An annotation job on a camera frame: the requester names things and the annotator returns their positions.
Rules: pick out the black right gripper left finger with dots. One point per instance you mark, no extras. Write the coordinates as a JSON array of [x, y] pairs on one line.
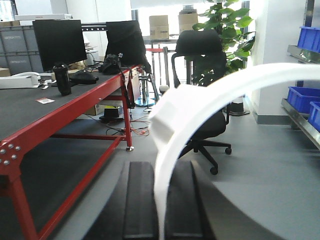
[[130, 212]]

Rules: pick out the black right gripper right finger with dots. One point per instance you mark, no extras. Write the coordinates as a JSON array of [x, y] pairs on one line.
[[197, 210]]

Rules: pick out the white curved pipe clamp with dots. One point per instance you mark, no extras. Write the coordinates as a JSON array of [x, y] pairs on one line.
[[182, 110]]

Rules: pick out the blue shelf bin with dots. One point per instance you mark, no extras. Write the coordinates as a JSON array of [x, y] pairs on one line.
[[300, 97], [309, 39]]

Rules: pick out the red framed workbench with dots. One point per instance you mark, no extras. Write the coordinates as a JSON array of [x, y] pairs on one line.
[[29, 116]]

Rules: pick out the black bottle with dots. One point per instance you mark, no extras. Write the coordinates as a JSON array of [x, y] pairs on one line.
[[62, 78]]

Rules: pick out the black office chair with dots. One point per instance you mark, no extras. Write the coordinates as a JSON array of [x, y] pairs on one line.
[[204, 49]]

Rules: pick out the black desk monitor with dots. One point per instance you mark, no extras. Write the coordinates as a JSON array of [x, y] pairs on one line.
[[59, 41]]

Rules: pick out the green potted plant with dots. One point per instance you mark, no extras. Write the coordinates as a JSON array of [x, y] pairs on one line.
[[231, 25]]

